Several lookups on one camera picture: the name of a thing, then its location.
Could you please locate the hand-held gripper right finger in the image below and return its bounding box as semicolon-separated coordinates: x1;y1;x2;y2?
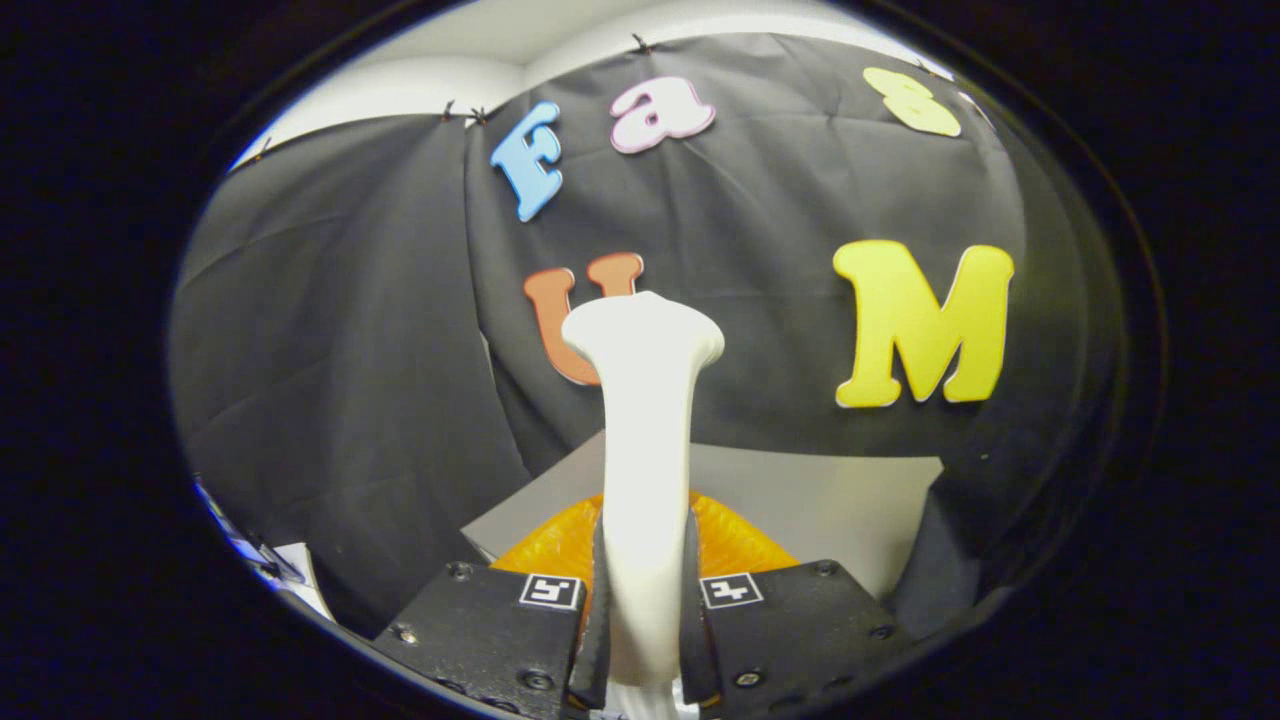
680;493;916;720

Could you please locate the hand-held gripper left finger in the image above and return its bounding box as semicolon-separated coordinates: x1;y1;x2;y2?
370;493;613;720

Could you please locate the white garment steamer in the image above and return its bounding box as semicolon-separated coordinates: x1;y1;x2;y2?
560;290;726;720

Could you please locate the grey cabinet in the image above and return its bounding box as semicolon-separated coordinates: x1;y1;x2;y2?
462;430;946;601

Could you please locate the small screen device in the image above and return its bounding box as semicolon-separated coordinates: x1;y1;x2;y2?
195;480;336;621

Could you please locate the black backdrop cloth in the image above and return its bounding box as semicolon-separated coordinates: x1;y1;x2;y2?
168;35;1121;641

